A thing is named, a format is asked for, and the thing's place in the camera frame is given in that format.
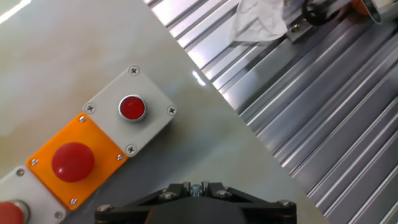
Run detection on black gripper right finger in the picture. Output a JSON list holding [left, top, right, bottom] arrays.
[[203, 182, 298, 224]]

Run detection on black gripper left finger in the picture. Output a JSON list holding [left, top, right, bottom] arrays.
[[95, 182, 191, 224]]

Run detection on orange box red mushroom button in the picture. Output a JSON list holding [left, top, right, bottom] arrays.
[[25, 111, 129, 212]]

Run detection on grey box red mushroom button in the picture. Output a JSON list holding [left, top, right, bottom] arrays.
[[0, 164, 68, 224]]

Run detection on grey box flat red button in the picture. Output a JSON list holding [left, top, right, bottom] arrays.
[[83, 64, 178, 158]]

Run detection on crumpled white tissue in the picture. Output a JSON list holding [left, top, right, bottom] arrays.
[[229, 0, 289, 44]]

